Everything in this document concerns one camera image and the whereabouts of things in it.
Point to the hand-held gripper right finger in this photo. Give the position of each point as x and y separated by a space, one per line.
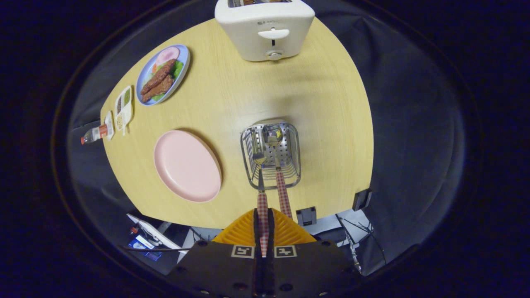
271 236

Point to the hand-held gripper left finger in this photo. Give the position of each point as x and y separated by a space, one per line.
256 236

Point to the pink plate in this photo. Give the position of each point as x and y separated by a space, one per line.
186 165

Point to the white board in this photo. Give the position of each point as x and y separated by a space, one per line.
155 234

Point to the blue box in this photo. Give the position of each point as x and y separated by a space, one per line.
145 246

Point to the brown meat piece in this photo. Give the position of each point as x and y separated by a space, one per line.
159 74
159 89

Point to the green lettuce leaf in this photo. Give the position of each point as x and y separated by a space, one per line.
178 69

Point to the white divided seasoning tray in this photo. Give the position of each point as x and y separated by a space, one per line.
124 107

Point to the white square coaster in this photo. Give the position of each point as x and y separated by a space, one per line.
109 124

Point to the clear bottle with red label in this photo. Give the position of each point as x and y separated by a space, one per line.
95 133

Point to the blue plate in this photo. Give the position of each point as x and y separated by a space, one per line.
145 76

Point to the pink ham slice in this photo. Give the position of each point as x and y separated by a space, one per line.
167 54

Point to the white toaster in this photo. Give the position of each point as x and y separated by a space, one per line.
265 29

